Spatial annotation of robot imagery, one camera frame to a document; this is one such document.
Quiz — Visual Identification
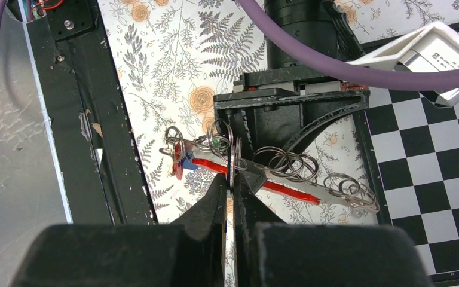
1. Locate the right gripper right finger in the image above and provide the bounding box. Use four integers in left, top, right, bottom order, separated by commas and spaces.
234, 175, 432, 286

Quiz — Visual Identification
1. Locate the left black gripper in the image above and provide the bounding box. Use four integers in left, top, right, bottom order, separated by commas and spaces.
214, 66, 370, 194

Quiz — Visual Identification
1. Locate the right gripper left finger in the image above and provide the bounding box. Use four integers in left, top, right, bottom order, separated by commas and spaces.
11, 173, 227, 286

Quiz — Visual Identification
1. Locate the blue key tag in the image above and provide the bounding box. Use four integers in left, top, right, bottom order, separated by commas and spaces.
181, 157, 198, 170

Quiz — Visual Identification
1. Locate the red key tag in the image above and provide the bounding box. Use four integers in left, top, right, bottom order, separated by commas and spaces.
172, 140, 186, 180

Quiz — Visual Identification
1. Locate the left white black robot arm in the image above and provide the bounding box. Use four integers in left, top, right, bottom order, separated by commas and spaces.
214, 1, 370, 184

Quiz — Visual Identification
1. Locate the floral patterned mat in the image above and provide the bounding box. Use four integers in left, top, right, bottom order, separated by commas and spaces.
94, 0, 459, 287

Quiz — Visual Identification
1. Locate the black white checkerboard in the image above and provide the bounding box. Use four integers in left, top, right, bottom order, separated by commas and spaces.
355, 88, 459, 286

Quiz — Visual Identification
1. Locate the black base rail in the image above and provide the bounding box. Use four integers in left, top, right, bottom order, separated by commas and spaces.
26, 1, 157, 225

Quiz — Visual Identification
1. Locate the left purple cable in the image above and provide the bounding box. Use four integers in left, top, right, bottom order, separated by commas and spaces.
0, 0, 459, 96

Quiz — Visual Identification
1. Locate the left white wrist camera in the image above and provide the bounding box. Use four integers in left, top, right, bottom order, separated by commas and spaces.
346, 20, 459, 108

